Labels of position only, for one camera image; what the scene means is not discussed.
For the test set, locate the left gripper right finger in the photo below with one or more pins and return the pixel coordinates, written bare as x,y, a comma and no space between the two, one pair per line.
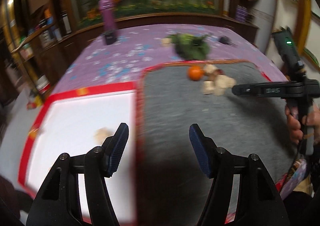
259,202

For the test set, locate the right hand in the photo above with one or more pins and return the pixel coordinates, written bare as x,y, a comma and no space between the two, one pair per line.
294,126

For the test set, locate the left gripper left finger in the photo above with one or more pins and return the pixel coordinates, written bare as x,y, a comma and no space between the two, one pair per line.
58,201

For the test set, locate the purple bottles on shelf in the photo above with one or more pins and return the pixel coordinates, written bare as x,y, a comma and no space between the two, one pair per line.
241,14

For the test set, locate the green leafy vegetable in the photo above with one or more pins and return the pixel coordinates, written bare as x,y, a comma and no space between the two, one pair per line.
190,47

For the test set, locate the purple floral tablecloth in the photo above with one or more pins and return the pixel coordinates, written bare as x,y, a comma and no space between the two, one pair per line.
140,47

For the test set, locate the black round mount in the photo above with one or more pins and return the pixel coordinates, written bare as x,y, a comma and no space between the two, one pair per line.
110,37

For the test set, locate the black car key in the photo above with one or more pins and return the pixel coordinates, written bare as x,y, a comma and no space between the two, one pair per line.
226,41

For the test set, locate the cream polygon block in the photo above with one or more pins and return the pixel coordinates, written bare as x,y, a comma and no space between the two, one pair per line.
224,82

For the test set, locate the red white tray box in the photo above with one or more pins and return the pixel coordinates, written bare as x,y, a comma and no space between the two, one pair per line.
68,123

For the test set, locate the grey felt mat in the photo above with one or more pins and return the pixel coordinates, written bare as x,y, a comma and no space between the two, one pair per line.
171,188

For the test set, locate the cream cube block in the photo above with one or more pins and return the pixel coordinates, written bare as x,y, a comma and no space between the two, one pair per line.
209,69

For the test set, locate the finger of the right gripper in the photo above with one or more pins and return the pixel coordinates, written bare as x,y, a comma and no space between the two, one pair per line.
244,90

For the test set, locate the purple thermos bottle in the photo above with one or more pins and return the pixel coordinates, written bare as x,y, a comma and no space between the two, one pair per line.
106,8

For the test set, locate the cream chunk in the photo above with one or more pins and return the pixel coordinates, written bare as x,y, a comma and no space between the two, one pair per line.
208,87
219,91
101,134

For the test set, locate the cream block on tablecloth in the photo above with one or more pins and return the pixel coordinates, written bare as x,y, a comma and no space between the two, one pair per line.
165,42

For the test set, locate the orange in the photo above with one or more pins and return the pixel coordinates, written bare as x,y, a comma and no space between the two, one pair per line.
195,73

